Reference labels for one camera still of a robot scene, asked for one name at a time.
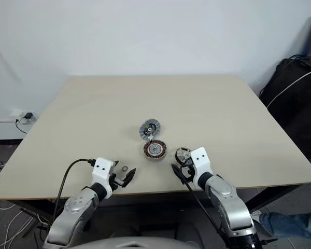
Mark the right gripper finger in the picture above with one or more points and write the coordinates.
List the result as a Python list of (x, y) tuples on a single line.
[(187, 161), (178, 173)]

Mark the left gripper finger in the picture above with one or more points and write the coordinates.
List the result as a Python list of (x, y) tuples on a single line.
[(116, 164), (129, 176)]

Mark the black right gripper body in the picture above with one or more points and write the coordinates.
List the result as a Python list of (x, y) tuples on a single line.
[(188, 173)]

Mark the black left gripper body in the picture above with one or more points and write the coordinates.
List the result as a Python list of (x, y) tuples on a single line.
[(118, 182)]

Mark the silver black motor rotor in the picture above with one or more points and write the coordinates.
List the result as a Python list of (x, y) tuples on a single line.
[(182, 155)]

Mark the motor stator with copper windings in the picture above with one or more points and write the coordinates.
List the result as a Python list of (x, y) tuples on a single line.
[(155, 150)]

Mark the finned grey motor end cap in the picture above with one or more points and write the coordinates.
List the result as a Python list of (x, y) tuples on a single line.
[(146, 129)]

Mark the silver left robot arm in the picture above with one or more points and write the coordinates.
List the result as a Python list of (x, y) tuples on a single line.
[(72, 215)]

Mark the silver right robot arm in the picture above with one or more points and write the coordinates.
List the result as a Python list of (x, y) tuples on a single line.
[(233, 207)]

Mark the grey robot torso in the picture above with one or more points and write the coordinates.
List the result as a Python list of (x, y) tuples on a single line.
[(134, 243)]

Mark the grey shoe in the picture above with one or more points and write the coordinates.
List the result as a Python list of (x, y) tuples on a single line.
[(255, 216)]

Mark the black thin floor stand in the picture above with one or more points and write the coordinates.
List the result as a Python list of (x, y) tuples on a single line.
[(32, 214)]

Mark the black power adapter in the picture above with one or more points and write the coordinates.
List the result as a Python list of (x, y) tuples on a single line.
[(28, 115)]

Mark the blue jeans leg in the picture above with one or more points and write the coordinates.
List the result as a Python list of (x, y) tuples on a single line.
[(290, 224)]

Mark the large black bag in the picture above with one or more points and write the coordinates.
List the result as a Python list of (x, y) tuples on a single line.
[(295, 111)]

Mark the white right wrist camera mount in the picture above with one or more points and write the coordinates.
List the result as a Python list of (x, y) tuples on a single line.
[(200, 160)]

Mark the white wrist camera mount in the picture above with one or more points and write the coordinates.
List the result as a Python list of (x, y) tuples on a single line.
[(200, 160), (101, 171)]

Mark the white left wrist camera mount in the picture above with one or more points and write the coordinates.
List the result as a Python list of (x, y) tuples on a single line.
[(101, 171)]

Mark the black table frame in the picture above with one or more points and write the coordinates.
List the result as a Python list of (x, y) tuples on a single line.
[(280, 196)]

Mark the white wall socket strip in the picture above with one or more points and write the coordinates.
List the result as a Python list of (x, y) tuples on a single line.
[(22, 119)]

